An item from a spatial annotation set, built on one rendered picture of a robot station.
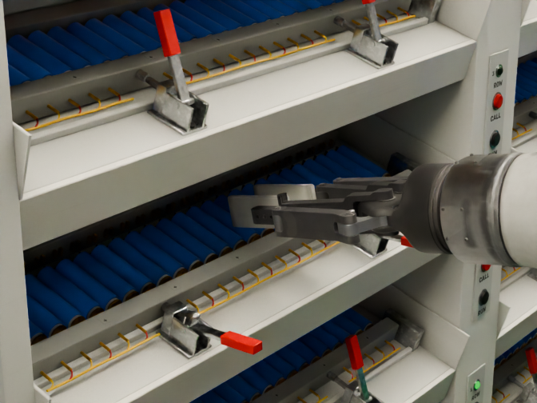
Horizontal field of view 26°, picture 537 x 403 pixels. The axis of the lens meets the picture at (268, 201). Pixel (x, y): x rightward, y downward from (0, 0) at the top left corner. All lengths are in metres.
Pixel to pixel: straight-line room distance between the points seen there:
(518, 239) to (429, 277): 0.46
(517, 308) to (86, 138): 0.79
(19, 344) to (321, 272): 0.39
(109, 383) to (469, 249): 0.30
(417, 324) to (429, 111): 0.26
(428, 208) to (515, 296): 0.62
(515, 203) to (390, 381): 0.47
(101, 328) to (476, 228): 0.31
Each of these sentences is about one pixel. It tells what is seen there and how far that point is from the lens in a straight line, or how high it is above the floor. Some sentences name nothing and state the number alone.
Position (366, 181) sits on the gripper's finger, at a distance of 1.06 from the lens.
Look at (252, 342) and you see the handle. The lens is 0.93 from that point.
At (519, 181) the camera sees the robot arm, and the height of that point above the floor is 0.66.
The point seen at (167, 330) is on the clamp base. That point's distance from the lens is 0.98.
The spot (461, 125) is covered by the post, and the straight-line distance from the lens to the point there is 1.27.
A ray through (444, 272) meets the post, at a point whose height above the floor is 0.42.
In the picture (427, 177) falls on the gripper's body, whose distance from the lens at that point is 0.95.
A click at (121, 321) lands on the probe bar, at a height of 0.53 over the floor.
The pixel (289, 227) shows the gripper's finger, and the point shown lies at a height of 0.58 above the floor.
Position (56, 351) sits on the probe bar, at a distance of 0.92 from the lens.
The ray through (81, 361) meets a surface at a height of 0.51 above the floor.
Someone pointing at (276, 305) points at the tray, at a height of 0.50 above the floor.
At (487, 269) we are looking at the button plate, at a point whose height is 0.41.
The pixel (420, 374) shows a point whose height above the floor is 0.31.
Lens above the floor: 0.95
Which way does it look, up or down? 21 degrees down
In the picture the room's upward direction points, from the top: straight up
